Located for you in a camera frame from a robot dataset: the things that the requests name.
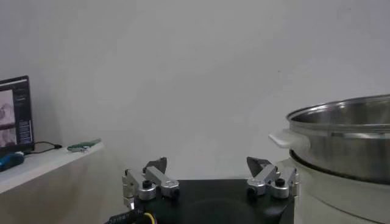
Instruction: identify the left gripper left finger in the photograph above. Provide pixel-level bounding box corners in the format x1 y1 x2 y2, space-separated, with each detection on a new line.
121 156 180 211

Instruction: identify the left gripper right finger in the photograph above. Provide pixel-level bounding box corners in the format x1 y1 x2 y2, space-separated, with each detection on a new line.
246 156 300 200

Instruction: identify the stainless steel steamer basket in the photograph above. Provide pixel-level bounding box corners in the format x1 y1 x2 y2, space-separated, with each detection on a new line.
268 94 390 185

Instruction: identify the cream electric cooker base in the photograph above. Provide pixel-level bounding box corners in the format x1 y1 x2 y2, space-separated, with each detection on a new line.
275 156 390 224

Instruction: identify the white side table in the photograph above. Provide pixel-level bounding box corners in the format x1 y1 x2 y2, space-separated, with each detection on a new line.
0 141 105 194

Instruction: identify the blue handheld device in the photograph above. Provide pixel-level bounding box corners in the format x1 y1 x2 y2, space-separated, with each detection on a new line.
0 151 25 172

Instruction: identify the black laptop screen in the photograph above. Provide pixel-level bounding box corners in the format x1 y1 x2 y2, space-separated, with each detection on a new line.
0 75 35 158

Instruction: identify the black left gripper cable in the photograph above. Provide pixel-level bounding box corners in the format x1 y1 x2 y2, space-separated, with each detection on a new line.
105 209 157 224

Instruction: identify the green handled scraper tool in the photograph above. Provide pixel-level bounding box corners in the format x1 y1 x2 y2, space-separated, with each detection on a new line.
66 138 102 153

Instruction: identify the thin black laptop cable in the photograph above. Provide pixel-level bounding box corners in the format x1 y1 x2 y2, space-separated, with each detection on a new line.
24 141 63 156

